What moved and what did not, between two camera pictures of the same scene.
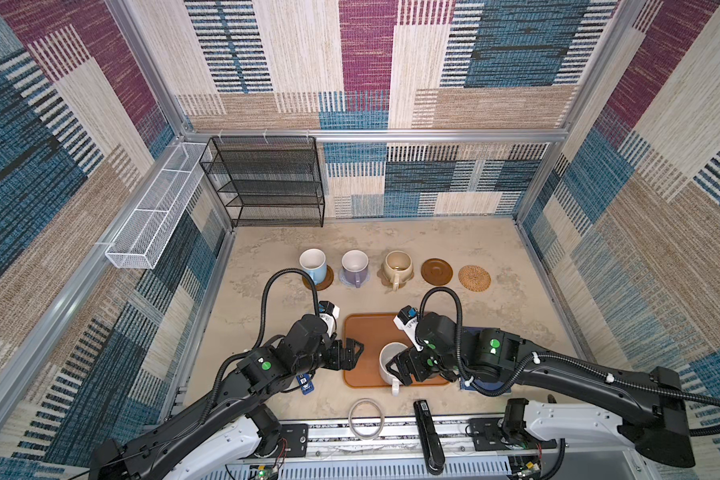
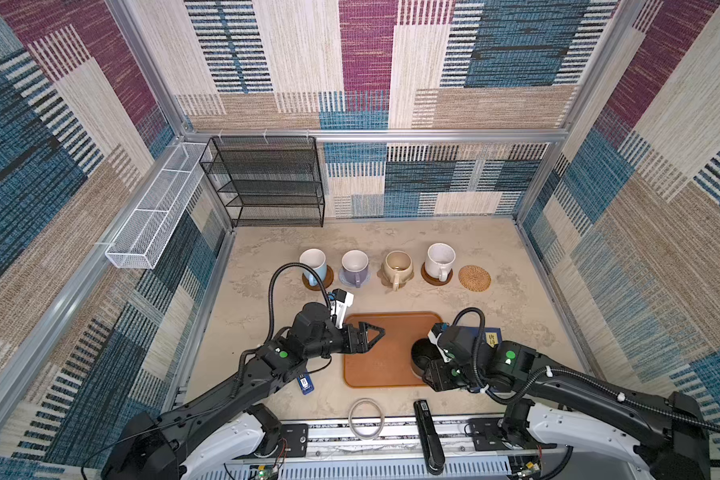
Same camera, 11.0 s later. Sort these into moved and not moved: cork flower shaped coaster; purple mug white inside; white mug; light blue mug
Moved: white mug
Not moved: purple mug white inside; cork flower shaped coaster; light blue mug
